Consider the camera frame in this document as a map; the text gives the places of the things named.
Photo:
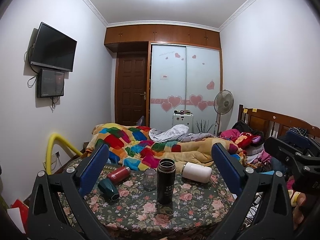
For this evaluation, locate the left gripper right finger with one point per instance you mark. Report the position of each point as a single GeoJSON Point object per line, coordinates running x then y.
{"type": "Point", "coordinates": [262, 208]}

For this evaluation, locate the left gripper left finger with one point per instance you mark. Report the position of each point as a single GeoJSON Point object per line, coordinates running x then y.
{"type": "Point", "coordinates": [46, 217]}

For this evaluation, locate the black thermos cup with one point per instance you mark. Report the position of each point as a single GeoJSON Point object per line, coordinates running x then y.
{"type": "Point", "coordinates": [166, 172]}

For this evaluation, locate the dark green faceted cup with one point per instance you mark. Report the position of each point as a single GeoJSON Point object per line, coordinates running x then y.
{"type": "Point", "coordinates": [108, 190]}

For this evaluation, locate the clear purple plastic cup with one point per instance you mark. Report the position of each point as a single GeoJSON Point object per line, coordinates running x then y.
{"type": "Point", "coordinates": [150, 179]}

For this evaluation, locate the white tumbler cup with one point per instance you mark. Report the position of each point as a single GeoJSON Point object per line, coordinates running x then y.
{"type": "Point", "coordinates": [196, 172]}

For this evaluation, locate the person's hand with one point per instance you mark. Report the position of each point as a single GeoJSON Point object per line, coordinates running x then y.
{"type": "Point", "coordinates": [297, 200]}

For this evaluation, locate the yellow foam tube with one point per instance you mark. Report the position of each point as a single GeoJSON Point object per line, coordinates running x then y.
{"type": "Point", "coordinates": [59, 151]}

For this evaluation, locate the wooden bed headboard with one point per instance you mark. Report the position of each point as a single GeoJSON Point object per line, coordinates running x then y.
{"type": "Point", "coordinates": [274, 124]}

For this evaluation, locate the red thermos bottle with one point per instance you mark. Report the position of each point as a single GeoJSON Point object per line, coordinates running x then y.
{"type": "Point", "coordinates": [119, 174]}

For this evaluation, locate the red paper bag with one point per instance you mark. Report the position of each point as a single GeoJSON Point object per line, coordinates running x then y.
{"type": "Point", "coordinates": [18, 213]}

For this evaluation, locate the red plush toy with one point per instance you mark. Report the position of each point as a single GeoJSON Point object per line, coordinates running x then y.
{"type": "Point", "coordinates": [241, 139]}

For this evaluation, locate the colourful patchwork blanket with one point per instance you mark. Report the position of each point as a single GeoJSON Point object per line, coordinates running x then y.
{"type": "Point", "coordinates": [132, 147]}

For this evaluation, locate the floral green tablecloth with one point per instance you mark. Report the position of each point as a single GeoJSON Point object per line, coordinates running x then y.
{"type": "Point", "coordinates": [194, 213]}

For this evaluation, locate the white standing fan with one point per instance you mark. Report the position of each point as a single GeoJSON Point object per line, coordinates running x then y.
{"type": "Point", "coordinates": [223, 103]}

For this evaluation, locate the brown wooden door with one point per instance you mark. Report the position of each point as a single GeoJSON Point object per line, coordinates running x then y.
{"type": "Point", "coordinates": [130, 88]}

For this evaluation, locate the grey white crumpled sheet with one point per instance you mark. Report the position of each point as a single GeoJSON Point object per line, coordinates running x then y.
{"type": "Point", "coordinates": [177, 133]}

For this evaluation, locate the white small cabinet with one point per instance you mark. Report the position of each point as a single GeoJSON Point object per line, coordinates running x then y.
{"type": "Point", "coordinates": [183, 117]}

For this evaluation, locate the frosted sliding wardrobe doors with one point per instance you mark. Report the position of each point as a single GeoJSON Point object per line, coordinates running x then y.
{"type": "Point", "coordinates": [184, 78]}

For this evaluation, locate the wooden overhead cabinets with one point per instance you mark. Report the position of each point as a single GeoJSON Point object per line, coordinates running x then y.
{"type": "Point", "coordinates": [136, 37]}

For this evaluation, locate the small black wall monitor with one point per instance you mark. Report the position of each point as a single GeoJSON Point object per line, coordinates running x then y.
{"type": "Point", "coordinates": [50, 84]}

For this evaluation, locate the wall mounted television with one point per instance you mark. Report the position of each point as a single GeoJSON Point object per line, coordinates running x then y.
{"type": "Point", "coordinates": [53, 49]}

